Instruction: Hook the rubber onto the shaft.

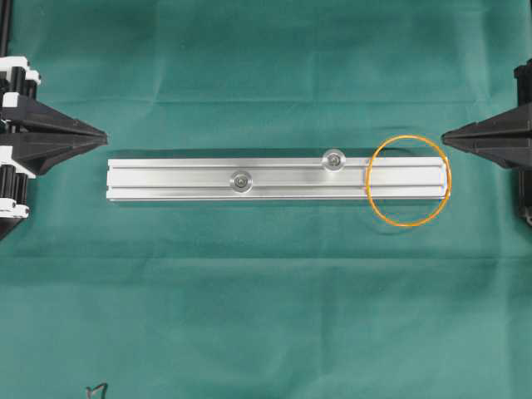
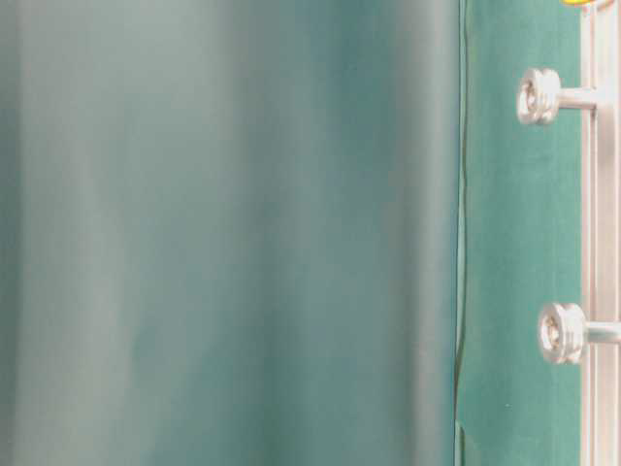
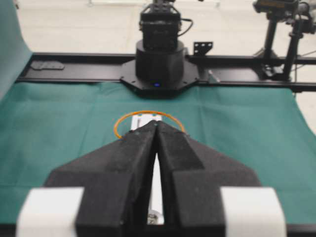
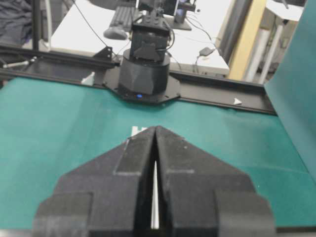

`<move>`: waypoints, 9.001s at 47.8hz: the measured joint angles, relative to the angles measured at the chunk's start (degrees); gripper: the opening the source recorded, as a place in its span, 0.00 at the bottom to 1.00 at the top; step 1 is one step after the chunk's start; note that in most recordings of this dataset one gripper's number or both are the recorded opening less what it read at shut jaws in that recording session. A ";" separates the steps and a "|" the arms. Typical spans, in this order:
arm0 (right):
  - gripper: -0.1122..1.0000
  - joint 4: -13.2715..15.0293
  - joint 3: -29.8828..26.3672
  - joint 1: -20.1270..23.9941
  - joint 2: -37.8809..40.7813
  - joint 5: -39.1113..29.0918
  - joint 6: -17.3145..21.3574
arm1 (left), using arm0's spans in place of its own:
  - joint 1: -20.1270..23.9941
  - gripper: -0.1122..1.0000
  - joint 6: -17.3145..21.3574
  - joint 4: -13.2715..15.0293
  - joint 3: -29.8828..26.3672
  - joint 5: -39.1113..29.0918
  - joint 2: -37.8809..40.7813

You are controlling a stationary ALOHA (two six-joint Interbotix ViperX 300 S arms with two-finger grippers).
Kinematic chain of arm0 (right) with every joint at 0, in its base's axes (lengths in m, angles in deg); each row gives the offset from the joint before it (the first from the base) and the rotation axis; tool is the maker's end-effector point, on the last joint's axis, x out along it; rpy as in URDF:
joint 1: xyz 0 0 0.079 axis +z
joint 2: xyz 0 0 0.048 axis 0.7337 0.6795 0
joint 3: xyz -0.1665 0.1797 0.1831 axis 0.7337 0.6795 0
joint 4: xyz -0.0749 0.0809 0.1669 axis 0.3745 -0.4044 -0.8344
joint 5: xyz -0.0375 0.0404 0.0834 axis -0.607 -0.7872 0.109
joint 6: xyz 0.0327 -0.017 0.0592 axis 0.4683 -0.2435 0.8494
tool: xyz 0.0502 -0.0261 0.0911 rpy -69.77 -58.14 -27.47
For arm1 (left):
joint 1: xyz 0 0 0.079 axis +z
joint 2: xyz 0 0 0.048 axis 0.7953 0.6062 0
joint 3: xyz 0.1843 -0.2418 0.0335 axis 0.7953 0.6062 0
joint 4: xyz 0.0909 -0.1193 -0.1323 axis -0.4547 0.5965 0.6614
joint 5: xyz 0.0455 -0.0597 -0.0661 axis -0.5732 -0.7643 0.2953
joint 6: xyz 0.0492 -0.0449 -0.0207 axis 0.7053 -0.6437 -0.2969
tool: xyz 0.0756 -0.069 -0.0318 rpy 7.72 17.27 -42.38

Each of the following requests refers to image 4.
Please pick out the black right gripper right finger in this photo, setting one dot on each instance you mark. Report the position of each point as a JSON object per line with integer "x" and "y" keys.
{"x": 207, "y": 197}

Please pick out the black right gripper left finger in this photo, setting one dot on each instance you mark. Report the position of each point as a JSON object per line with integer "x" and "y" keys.
{"x": 108, "y": 196}

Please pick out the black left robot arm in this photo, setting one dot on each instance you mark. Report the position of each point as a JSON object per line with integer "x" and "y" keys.
{"x": 143, "y": 72}

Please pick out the green table cloth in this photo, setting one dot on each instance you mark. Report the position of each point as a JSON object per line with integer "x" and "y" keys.
{"x": 48, "y": 129}

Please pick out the grey computer mouse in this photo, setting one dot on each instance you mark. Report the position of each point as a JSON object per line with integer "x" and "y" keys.
{"x": 115, "y": 33}

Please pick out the white desk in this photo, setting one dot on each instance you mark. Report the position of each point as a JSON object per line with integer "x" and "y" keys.
{"x": 81, "y": 33}

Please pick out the black monitor stand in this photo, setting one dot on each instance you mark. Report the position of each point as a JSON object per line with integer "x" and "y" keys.
{"x": 179, "y": 16}

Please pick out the black keyboard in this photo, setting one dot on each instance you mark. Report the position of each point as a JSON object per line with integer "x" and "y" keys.
{"x": 123, "y": 17}

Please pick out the black aluminium frame rail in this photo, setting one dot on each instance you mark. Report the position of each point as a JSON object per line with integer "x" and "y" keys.
{"x": 72, "y": 69}

